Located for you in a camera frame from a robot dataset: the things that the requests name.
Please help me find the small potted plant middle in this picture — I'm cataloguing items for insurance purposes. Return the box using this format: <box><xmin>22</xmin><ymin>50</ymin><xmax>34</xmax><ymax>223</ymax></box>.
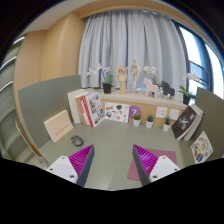
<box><xmin>146</xmin><ymin>115</ymin><xmax>154</xmax><ymax>128</ymax></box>

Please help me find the wooden mannequin figure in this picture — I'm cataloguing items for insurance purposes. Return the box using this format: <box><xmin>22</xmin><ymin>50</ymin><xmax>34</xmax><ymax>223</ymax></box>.
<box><xmin>131</xmin><ymin>60</ymin><xmax>141</xmax><ymax>90</ymax></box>

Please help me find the black cover book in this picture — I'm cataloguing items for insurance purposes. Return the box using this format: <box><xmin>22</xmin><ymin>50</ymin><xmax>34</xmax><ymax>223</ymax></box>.
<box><xmin>172</xmin><ymin>106</ymin><xmax>197</xmax><ymax>140</ymax></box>

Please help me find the dark grey computer mouse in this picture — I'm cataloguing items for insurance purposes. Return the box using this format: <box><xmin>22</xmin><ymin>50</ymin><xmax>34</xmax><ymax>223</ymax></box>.
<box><xmin>71</xmin><ymin>135</ymin><xmax>84</xmax><ymax>146</ymax></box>

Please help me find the white orchid black pot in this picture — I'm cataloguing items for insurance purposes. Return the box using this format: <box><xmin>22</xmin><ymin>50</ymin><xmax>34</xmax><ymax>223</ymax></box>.
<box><xmin>86</xmin><ymin>64</ymin><xmax>113</xmax><ymax>94</ymax></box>
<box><xmin>178</xmin><ymin>73</ymin><xmax>200</xmax><ymax>105</ymax></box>

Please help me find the white orchid black pot right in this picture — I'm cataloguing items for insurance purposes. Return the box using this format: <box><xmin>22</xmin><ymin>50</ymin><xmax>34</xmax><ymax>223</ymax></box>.
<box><xmin>178</xmin><ymin>73</ymin><xmax>200</xmax><ymax>105</ymax></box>

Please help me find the white wall socket right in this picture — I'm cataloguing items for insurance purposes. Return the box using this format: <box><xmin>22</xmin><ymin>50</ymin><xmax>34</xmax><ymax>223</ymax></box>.
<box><xmin>169</xmin><ymin>109</ymin><xmax>180</xmax><ymax>120</ymax></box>

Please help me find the small potted plant right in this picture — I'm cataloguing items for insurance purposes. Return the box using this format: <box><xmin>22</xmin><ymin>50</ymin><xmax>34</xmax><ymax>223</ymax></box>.
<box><xmin>163</xmin><ymin>117</ymin><xmax>171</xmax><ymax>131</ymax></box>

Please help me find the black wooden horse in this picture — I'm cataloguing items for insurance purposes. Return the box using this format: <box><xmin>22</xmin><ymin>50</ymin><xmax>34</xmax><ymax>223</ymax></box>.
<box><xmin>161</xmin><ymin>81</ymin><xmax>175</xmax><ymax>97</ymax></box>

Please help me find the small potted plant left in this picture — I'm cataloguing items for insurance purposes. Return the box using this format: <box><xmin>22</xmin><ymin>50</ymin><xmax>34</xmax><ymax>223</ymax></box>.
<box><xmin>133</xmin><ymin>113</ymin><xmax>141</xmax><ymax>127</ymax></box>

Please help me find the colourful sticker card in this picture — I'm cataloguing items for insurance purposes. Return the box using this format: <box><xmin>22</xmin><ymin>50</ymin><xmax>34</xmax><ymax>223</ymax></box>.
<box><xmin>191</xmin><ymin>132</ymin><xmax>213</xmax><ymax>164</ymax></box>

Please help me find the purple round number sign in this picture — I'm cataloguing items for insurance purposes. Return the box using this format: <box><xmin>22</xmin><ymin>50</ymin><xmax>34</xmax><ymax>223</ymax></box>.
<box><xmin>129</xmin><ymin>106</ymin><xmax>142</xmax><ymax>119</ymax></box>

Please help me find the white wall socket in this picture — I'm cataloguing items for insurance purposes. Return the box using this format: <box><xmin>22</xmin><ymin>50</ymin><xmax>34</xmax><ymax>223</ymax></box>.
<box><xmin>155</xmin><ymin>107</ymin><xmax>167</xmax><ymax>118</ymax></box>
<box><xmin>169</xmin><ymin>109</ymin><xmax>180</xmax><ymax>120</ymax></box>

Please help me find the wooden shelf ledge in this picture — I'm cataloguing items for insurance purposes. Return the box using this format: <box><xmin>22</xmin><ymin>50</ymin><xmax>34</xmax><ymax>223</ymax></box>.
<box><xmin>88</xmin><ymin>88</ymin><xmax>186</xmax><ymax>124</ymax></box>

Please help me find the white wall socket left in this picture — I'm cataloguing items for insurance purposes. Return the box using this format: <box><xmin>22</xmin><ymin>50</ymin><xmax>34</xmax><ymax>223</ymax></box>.
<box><xmin>155</xmin><ymin>107</ymin><xmax>167</xmax><ymax>118</ymax></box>

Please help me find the small potted plant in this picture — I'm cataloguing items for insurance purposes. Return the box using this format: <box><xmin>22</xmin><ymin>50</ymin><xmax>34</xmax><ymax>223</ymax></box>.
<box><xmin>146</xmin><ymin>115</ymin><xmax>154</xmax><ymax>128</ymax></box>
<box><xmin>163</xmin><ymin>117</ymin><xmax>171</xmax><ymax>131</ymax></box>
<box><xmin>133</xmin><ymin>113</ymin><xmax>141</xmax><ymax>127</ymax></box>

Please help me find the collage picture card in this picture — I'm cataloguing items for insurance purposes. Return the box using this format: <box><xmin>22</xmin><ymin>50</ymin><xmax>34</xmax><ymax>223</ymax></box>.
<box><xmin>105</xmin><ymin>102</ymin><xmax>129</xmax><ymax>123</ymax></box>

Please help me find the red cover magazine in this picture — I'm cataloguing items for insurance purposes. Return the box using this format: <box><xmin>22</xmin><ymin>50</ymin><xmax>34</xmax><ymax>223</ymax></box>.
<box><xmin>82</xmin><ymin>92</ymin><xmax>104</xmax><ymax>127</ymax></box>

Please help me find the pink mouse pad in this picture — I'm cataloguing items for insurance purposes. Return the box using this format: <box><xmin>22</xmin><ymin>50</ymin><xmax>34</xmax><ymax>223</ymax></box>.
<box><xmin>127</xmin><ymin>148</ymin><xmax>178</xmax><ymax>182</ymax></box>

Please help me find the grey curtain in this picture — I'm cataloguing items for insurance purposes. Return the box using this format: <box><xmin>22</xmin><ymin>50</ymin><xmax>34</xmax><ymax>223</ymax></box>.
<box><xmin>78</xmin><ymin>10</ymin><xmax>186</xmax><ymax>90</ymax></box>

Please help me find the wooden hand model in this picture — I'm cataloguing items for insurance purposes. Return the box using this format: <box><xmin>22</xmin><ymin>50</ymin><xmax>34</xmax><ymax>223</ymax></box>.
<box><xmin>116</xmin><ymin>66</ymin><xmax>127</xmax><ymax>95</ymax></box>

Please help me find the white orchid behind horse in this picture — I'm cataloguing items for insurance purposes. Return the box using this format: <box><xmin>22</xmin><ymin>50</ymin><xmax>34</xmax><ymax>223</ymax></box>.
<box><xmin>143</xmin><ymin>66</ymin><xmax>160</xmax><ymax>87</ymax></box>

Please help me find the white orchid black pot left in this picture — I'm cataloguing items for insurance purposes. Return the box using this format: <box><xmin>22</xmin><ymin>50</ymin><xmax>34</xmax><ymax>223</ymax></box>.
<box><xmin>86</xmin><ymin>64</ymin><xmax>113</xmax><ymax>94</ymax></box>

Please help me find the white wooden horse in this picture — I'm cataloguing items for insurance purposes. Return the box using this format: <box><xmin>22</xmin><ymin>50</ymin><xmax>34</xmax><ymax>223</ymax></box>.
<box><xmin>143</xmin><ymin>78</ymin><xmax>158</xmax><ymax>98</ymax></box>

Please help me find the white book stack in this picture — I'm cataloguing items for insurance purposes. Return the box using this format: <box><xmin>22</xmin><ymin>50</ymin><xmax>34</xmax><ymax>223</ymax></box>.
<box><xmin>67</xmin><ymin>89</ymin><xmax>88</xmax><ymax>125</ymax></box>

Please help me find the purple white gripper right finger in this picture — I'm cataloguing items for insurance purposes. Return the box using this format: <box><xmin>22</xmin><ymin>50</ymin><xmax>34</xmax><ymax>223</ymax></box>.
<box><xmin>133</xmin><ymin>144</ymin><xmax>180</xmax><ymax>186</ymax></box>

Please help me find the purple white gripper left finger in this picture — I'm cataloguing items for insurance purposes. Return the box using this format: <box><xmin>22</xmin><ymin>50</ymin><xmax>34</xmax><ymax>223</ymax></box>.
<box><xmin>47</xmin><ymin>145</ymin><xmax>95</xmax><ymax>187</ymax></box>

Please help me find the green desk divider panel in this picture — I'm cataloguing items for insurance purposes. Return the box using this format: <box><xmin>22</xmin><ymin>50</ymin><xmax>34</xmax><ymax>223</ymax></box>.
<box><xmin>18</xmin><ymin>75</ymin><xmax>81</xmax><ymax>149</ymax></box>

